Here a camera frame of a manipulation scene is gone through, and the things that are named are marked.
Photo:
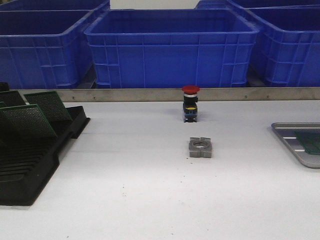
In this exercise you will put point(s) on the blue plastic crate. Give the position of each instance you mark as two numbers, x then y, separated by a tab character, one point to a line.
287	48
247	4
171	48
47	5
44	49

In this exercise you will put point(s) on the red emergency stop button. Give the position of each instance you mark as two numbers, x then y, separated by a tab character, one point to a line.
190	99

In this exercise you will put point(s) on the grey metal slotted nut block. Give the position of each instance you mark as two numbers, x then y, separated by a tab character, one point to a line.
200	147

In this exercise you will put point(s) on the silver metal tray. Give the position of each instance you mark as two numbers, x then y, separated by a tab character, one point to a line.
285	131

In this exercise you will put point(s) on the blue plastic crate rear right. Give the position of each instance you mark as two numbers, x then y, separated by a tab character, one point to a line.
247	4

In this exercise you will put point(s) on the green perforated circuit board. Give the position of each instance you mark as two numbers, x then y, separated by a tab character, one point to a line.
51	105
28	121
11	98

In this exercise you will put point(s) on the black slotted board rack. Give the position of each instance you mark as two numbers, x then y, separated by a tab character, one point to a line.
27	164

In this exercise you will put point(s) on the blue plastic crate rear left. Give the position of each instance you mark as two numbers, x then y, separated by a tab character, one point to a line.
47	5

